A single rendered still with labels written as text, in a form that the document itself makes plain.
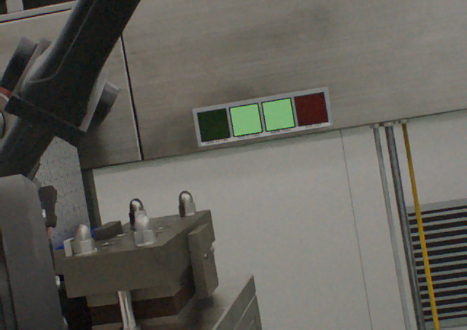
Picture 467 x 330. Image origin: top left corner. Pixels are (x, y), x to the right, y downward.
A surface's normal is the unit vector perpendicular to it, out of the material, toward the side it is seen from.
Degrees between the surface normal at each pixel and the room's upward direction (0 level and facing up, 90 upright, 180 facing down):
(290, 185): 90
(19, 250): 57
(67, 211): 90
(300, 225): 90
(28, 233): 47
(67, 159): 90
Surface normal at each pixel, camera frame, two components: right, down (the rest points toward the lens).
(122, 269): -0.15, 0.07
